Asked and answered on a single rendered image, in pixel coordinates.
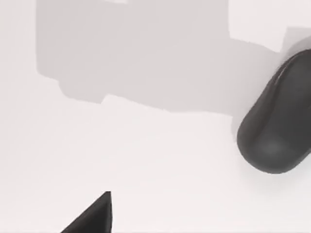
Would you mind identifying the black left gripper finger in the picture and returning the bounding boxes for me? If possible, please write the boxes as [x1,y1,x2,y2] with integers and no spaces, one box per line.
[60,191,113,233]

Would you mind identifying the dark grey computer mouse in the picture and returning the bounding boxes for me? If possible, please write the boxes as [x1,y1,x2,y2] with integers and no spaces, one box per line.
[237,49,311,175]

